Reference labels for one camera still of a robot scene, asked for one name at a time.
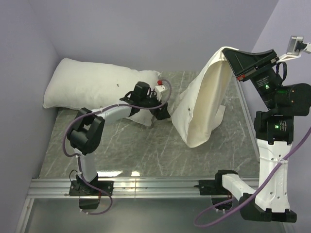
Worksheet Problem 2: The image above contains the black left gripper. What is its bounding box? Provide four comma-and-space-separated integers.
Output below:
140, 90, 171, 120

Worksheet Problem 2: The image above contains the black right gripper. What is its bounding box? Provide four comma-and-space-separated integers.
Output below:
223, 47, 282, 111

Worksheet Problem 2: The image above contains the cream pillowcase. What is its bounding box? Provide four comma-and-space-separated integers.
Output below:
169, 47, 233, 148

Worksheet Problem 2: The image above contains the white pillow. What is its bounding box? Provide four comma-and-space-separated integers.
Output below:
42, 57, 161, 127

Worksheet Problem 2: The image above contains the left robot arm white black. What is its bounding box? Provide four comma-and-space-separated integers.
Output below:
62, 79, 172, 195

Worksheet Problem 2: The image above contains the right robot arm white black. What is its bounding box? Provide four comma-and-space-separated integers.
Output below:
214, 42, 311, 223

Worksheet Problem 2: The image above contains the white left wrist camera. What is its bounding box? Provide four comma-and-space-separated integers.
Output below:
154, 80, 167, 101

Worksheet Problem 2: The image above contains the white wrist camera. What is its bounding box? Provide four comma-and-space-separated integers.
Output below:
154, 80, 167, 101
278, 35, 311, 62

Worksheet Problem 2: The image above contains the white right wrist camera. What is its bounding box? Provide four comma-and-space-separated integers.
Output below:
278, 35, 311, 62

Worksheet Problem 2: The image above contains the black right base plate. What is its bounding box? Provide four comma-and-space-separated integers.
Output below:
194, 179, 220, 196

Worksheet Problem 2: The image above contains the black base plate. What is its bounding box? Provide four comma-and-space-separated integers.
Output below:
69, 177, 114, 196
194, 179, 220, 196

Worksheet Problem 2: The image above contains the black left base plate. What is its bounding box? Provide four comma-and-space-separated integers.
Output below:
69, 177, 114, 196

